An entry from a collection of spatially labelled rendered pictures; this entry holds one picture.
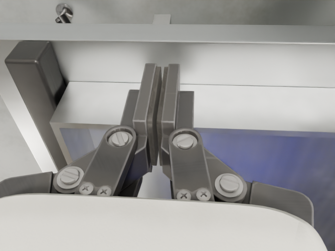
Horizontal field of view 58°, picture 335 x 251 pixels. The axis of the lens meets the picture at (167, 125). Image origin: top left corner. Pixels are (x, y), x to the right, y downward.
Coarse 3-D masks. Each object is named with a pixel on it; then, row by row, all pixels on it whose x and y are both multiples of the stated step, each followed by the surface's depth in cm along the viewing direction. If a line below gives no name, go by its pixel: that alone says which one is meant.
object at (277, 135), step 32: (64, 96) 17; (96, 96) 17; (224, 96) 17; (256, 96) 17; (288, 96) 17; (320, 96) 17; (64, 128) 17; (96, 128) 16; (224, 128) 15; (256, 128) 15; (288, 128) 15; (320, 128) 15; (224, 160) 22; (256, 160) 22; (288, 160) 22; (320, 160) 21; (160, 192) 26; (320, 192) 24; (320, 224) 28
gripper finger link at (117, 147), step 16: (112, 128) 11; (128, 128) 11; (112, 144) 11; (128, 144) 11; (96, 160) 10; (112, 160) 10; (128, 160) 10; (96, 176) 10; (112, 176) 10; (80, 192) 9; (96, 192) 9; (112, 192) 9; (128, 192) 12
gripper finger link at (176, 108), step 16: (176, 64) 14; (176, 80) 13; (160, 96) 12; (176, 96) 12; (192, 96) 13; (160, 112) 12; (176, 112) 12; (192, 112) 13; (160, 128) 12; (176, 128) 12; (160, 144) 12; (160, 160) 13; (208, 160) 11; (224, 176) 10; (240, 176) 10; (224, 192) 10; (240, 192) 10
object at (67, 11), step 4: (60, 4) 106; (64, 4) 106; (56, 8) 107; (60, 8) 107; (64, 8) 106; (68, 8) 106; (56, 12) 108; (60, 12) 105; (64, 12) 107; (68, 12) 107; (72, 12) 108; (60, 16) 103; (64, 16) 104; (68, 16) 109; (56, 20) 103; (60, 20) 103; (64, 20) 103; (68, 20) 104
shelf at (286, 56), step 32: (0, 32) 17; (32, 32) 17; (64, 32) 17; (96, 32) 17; (128, 32) 17; (160, 32) 16; (192, 32) 16; (224, 32) 16; (256, 32) 16; (288, 32) 16; (320, 32) 16; (0, 64) 18; (64, 64) 17; (96, 64) 17; (128, 64) 17; (160, 64) 17; (192, 64) 17; (224, 64) 17; (256, 64) 16; (288, 64) 16; (320, 64) 16; (32, 128) 22
